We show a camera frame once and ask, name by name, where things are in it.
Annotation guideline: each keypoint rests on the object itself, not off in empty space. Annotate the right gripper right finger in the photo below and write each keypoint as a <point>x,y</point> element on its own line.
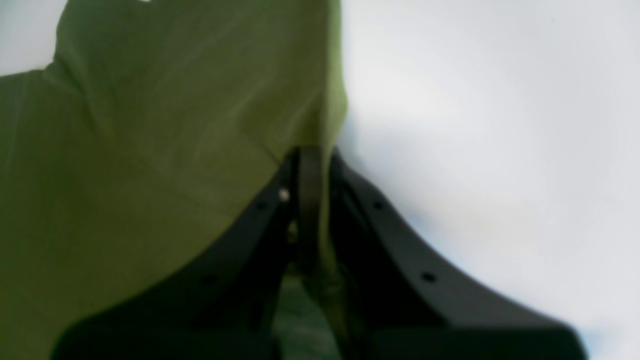
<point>410,303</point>

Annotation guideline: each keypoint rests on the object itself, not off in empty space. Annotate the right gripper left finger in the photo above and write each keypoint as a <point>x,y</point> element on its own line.
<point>220,306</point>

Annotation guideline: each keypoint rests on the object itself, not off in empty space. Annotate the olive green T-shirt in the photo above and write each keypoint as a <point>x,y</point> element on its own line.
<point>133,133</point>

